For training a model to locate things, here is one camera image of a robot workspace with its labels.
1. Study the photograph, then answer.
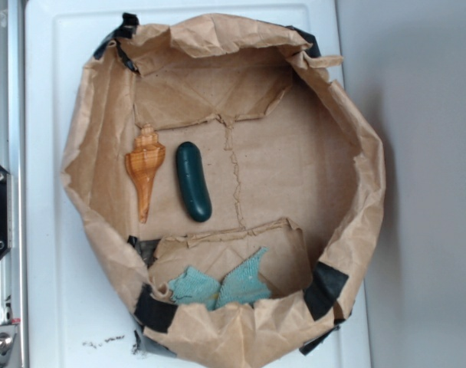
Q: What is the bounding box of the dark green plastic pickle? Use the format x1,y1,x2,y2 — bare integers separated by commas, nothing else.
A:
176,142,212,222

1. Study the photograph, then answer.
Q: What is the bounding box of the brown paper bag bin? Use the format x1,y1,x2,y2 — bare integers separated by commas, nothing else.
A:
61,14,386,367

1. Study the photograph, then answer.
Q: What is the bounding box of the orange plastic conch shell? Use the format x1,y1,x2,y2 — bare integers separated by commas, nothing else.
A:
125,124,166,224

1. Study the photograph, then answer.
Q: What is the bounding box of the light blue cloth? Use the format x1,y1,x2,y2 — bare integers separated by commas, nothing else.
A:
169,248,271,311

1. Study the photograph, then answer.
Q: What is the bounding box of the white plastic tray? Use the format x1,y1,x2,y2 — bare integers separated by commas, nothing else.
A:
24,3,372,368

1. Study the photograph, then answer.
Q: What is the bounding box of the aluminium frame rail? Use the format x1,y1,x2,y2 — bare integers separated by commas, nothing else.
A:
0,1,29,367

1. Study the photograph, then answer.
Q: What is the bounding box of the metal corner bracket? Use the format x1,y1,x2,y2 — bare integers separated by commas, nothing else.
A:
0,324,22,368

